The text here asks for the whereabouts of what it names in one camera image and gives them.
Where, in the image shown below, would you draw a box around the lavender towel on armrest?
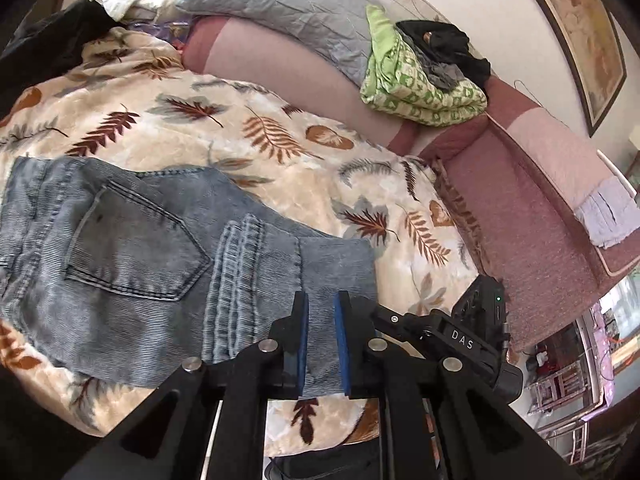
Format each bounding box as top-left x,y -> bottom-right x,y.
574,176 -> 640,249

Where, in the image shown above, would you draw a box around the framed wall picture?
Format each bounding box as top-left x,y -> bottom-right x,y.
536,0 -> 627,136

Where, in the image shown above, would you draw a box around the black cloth at left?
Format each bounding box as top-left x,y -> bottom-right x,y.
1,0 -> 119,117

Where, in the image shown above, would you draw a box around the blue denim jeans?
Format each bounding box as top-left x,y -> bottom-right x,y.
1,157 -> 376,398

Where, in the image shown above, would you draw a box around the grey garment on pile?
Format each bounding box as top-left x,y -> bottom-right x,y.
416,52 -> 465,92

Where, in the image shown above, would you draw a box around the purple printed item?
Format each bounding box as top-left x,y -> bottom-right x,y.
127,21 -> 191,50

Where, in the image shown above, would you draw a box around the grey quilted pillow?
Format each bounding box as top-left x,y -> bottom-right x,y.
176,0 -> 383,86

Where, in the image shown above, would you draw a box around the green patterned folded cloth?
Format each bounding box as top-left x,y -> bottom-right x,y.
360,4 -> 487,127

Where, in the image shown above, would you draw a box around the black garment on top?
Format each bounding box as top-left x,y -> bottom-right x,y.
396,20 -> 490,90

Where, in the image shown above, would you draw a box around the leaf-print beige blanket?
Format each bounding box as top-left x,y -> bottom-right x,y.
0,24 -> 484,458

